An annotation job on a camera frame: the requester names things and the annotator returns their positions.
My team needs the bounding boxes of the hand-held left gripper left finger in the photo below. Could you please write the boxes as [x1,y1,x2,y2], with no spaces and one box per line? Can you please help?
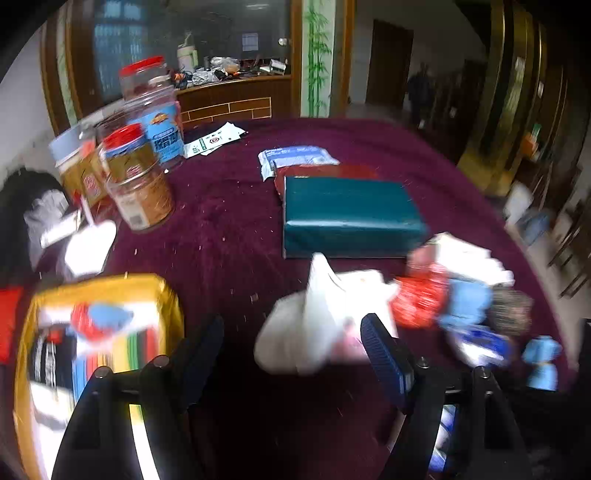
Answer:
[51,314,225,480]

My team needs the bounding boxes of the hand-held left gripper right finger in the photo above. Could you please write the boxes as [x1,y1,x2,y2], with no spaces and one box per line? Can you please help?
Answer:
[360,313,536,480]

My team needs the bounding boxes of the red patterned packet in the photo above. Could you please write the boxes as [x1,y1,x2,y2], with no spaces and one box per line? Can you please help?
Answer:
[390,247,451,329]

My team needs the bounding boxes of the white plastic bag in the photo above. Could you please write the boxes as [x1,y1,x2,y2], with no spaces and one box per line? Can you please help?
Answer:
[254,253,400,374]

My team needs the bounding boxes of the yellow storage box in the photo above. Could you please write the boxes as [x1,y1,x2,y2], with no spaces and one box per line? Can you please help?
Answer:
[14,273,185,480]

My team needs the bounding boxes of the blue packet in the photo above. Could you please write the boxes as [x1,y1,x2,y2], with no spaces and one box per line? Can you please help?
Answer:
[427,404,460,472]
[450,323,513,367]

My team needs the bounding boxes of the brown fuzzy pouch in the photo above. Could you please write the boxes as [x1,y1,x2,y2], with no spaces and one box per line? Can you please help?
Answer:
[489,288,534,337]

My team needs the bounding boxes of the small light blue cloth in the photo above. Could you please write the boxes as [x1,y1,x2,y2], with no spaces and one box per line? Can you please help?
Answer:
[522,336,561,392]

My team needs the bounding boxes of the red and blue soft item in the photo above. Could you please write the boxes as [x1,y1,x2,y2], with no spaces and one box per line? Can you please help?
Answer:
[69,300,134,340]

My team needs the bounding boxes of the colourful striped pack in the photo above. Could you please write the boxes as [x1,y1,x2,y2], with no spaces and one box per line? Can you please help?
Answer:
[74,325,160,393]

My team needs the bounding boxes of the maroon tablecloth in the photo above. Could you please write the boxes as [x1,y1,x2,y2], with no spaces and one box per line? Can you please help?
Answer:
[0,117,573,480]

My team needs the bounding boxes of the green box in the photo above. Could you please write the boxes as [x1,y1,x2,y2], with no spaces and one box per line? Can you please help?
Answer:
[281,175,428,260]

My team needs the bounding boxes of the golden label red-lid jar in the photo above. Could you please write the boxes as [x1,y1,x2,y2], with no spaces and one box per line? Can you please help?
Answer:
[98,124,176,232]

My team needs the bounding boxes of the dark red box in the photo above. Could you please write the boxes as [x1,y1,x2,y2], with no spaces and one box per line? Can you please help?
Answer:
[273,164,379,204]

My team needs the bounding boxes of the white card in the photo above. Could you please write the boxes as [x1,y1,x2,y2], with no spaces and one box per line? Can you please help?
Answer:
[39,212,81,247]

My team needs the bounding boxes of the red bag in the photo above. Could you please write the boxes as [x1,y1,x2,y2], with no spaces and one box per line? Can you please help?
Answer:
[0,286,24,363]

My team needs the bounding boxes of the white sack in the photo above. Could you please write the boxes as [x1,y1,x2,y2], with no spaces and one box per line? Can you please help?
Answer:
[503,182,532,227]

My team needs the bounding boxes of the white paper leaflets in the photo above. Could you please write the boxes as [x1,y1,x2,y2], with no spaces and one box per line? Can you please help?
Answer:
[184,121,247,158]

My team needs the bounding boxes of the blue and white tissue pack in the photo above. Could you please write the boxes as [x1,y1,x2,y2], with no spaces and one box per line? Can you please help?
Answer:
[257,145,340,181]

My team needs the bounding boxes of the pale lid golden jar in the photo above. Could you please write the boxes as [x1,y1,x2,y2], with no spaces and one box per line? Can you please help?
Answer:
[48,122,112,208]

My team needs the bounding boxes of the tall clear red-lid jar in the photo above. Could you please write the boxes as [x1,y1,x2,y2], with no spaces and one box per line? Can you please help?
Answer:
[119,56,185,174]

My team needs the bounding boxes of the black bag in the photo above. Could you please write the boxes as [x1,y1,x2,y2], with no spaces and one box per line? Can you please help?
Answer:
[0,168,75,287]

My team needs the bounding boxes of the pile of assorted clutter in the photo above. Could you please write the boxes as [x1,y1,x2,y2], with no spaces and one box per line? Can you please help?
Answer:
[171,55,291,88]

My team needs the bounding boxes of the brown wooden door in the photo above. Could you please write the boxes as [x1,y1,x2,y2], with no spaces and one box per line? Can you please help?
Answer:
[367,18,414,107]

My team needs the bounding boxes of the wooden display cabinet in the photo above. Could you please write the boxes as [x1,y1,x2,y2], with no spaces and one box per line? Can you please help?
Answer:
[457,0,591,195]

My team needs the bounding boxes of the bamboo painted panel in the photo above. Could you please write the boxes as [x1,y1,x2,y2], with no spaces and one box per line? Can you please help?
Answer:
[300,0,335,118]

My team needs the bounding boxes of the white thermos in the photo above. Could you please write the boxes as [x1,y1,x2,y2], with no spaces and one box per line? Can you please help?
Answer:
[177,30,199,72]

